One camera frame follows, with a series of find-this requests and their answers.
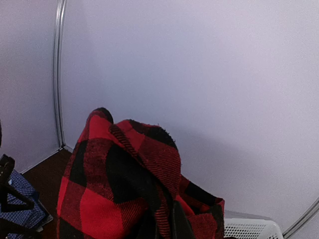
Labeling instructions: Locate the left aluminium corner post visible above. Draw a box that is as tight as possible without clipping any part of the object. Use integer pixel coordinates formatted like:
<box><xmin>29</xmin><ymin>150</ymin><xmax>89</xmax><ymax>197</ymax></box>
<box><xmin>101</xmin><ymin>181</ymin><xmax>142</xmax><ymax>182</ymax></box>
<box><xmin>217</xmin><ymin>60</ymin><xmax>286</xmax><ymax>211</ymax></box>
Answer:
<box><xmin>52</xmin><ymin>0</ymin><xmax>67</xmax><ymax>150</ymax></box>

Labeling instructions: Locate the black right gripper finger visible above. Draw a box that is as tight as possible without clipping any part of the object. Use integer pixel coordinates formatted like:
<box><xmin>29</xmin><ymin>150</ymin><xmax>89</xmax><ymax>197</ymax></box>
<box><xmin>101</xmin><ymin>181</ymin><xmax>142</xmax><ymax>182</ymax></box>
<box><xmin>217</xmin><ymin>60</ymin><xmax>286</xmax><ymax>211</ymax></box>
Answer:
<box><xmin>171</xmin><ymin>201</ymin><xmax>194</xmax><ymax>239</ymax></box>

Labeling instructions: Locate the aluminium corner post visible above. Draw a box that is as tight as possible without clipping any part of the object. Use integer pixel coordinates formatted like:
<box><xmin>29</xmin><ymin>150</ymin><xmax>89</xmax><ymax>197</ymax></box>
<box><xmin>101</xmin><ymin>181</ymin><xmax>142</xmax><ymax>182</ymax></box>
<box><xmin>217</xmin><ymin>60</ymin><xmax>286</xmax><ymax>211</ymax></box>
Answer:
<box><xmin>52</xmin><ymin>0</ymin><xmax>67</xmax><ymax>150</ymax></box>
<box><xmin>283</xmin><ymin>198</ymin><xmax>319</xmax><ymax>239</ymax></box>

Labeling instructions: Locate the white plastic basket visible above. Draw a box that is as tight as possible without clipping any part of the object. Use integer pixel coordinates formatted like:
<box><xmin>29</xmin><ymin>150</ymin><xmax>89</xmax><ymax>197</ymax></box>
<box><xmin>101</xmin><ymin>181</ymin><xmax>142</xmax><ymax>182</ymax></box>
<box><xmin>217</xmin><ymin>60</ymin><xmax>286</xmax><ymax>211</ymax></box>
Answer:
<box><xmin>224</xmin><ymin>210</ymin><xmax>284</xmax><ymax>239</ymax></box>

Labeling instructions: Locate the red black plaid shirt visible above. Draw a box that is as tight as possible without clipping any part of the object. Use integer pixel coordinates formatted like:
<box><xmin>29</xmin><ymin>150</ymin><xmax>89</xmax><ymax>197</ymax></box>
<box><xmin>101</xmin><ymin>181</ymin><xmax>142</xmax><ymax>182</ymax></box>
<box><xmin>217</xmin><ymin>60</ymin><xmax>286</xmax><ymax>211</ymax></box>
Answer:
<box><xmin>57</xmin><ymin>108</ymin><xmax>224</xmax><ymax>239</ymax></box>

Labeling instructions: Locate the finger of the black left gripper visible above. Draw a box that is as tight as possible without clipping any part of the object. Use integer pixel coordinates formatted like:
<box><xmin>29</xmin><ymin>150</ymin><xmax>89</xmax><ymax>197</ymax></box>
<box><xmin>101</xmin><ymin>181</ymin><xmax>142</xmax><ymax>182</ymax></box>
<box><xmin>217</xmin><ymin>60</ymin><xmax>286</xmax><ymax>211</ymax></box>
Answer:
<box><xmin>0</xmin><ymin>154</ymin><xmax>34</xmax><ymax>213</ymax></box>
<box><xmin>0</xmin><ymin>219</ymin><xmax>42</xmax><ymax>239</ymax></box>

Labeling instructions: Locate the right aluminium corner post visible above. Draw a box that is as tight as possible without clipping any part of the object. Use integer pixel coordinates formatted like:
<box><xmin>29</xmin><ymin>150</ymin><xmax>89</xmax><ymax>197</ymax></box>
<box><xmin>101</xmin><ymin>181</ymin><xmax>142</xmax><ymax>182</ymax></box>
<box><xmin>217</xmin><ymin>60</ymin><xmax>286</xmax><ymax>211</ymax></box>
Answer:
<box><xmin>283</xmin><ymin>198</ymin><xmax>319</xmax><ymax>239</ymax></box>

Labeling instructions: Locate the blue checked folded shirt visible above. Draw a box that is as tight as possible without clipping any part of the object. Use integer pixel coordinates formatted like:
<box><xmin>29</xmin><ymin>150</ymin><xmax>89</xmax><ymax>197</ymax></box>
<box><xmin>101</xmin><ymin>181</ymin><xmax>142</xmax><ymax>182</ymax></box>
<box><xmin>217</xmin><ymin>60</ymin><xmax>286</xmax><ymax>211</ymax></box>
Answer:
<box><xmin>0</xmin><ymin>170</ymin><xmax>50</xmax><ymax>239</ymax></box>

